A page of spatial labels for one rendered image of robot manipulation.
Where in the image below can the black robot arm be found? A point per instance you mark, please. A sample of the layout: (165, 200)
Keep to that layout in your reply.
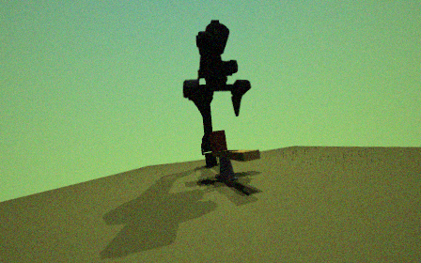
(211, 43)

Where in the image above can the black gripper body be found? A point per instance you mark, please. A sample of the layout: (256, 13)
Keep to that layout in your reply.
(214, 84)

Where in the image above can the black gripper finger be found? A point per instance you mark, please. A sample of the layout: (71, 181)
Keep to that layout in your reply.
(196, 96)
(236, 100)

